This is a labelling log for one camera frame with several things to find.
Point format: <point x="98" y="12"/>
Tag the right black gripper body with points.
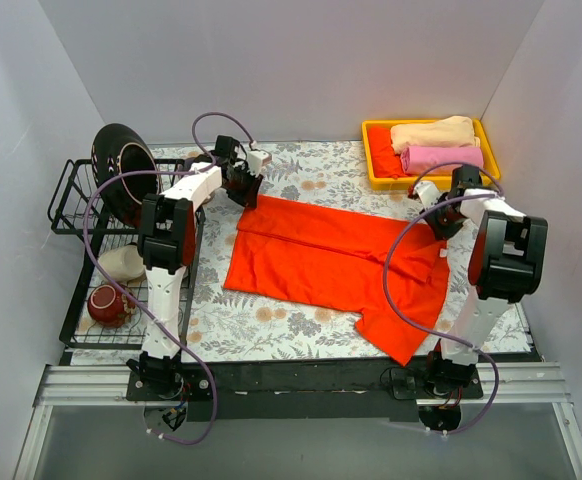
<point x="441" y="226"/>

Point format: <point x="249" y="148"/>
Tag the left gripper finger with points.
<point x="238" y="194"/>
<point x="251" y="195"/>

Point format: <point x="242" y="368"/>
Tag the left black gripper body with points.
<point x="244" y="185"/>

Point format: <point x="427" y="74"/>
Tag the orange t shirt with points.
<point x="386" y="163"/>
<point x="393" y="275"/>

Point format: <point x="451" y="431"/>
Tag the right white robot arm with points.
<point x="505" y="265"/>

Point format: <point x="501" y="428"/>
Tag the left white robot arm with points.
<point x="167" y="244"/>

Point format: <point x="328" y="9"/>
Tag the purple rimmed mug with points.
<point x="196" y="162"/>

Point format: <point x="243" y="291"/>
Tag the rolled pink t shirt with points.
<point x="417" y="159"/>

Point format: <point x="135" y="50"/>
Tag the yellow plastic tray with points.
<point x="404" y="183"/>

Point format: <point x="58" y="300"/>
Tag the rolled orange t shirt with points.
<point x="386" y="163"/>

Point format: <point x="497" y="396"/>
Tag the rolled beige t shirt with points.
<point x="451" y="132"/>

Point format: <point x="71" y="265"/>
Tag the black round plate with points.
<point x="118" y="149"/>

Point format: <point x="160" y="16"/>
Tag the cream ceramic cup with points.
<point x="122" y="264"/>

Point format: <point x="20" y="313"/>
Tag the red floral bowl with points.
<point x="109" y="307"/>

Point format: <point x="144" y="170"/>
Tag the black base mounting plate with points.
<point x="299" y="389"/>

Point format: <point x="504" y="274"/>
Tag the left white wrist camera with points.
<point x="256" y="159"/>

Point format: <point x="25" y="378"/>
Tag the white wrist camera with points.
<point x="256" y="159"/>
<point x="426" y="192"/>

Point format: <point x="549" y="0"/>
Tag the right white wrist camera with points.
<point x="426" y="192"/>

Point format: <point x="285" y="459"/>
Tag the black wire dish rack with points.
<point x="69" y="215"/>

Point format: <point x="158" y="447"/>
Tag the aluminium frame rail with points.
<point x="517" y="383"/>

